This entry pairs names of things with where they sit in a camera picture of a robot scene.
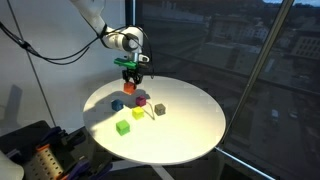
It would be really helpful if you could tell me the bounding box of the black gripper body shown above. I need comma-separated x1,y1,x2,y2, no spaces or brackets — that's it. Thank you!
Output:
121,68,145,83

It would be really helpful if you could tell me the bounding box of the green block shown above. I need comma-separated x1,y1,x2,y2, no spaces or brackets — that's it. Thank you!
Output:
115,119,131,137

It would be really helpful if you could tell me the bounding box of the vertical window frame post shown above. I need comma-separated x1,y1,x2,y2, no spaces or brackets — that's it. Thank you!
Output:
124,0,137,28

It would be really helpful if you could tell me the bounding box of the black clamp with orange tips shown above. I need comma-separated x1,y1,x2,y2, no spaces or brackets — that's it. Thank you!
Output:
59,156,115,180
34,125,86,152

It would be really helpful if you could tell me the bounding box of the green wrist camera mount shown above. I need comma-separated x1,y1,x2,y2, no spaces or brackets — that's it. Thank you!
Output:
113,57,140,71

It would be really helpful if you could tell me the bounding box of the magenta block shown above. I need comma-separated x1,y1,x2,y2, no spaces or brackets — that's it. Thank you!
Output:
135,95,148,108

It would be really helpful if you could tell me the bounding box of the white table pedestal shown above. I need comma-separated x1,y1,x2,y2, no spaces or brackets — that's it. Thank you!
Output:
152,164,175,180

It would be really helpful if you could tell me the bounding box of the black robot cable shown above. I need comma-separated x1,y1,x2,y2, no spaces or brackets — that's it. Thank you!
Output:
0,20,155,80

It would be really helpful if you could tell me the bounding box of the white rounded object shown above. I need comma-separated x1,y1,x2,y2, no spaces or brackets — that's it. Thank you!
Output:
0,149,25,180

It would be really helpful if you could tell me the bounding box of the window sill frame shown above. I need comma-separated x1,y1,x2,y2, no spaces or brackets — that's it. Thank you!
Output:
214,146,278,180

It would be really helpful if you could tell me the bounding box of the orange block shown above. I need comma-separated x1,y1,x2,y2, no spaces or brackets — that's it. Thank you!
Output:
123,82,137,96

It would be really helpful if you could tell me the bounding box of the blue block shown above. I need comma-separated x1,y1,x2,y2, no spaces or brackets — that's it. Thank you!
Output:
111,99,125,112

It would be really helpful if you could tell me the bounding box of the perforated metal board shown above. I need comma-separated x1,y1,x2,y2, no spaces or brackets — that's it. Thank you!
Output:
23,144,66,180

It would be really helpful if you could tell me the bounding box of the yellow-green block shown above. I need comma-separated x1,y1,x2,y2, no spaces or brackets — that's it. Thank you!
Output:
131,106,146,121

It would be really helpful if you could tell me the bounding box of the slanted window mullion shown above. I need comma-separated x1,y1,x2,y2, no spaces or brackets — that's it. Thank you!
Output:
219,0,296,148

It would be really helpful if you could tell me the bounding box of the grey block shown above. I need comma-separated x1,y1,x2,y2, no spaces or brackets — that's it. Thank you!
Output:
153,103,167,117

